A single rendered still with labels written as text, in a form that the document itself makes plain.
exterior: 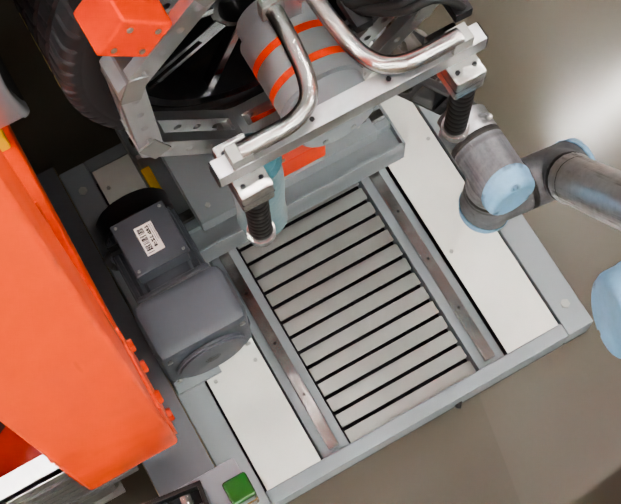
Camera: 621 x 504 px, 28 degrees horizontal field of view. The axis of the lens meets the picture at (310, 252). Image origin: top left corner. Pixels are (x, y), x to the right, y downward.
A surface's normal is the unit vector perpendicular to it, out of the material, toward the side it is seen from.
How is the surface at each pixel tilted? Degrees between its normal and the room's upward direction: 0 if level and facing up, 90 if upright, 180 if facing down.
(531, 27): 0
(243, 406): 0
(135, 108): 90
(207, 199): 0
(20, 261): 90
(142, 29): 90
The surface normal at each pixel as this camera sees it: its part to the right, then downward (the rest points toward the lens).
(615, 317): -0.95, 0.26
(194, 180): -0.02, -0.33
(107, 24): -0.63, 0.11
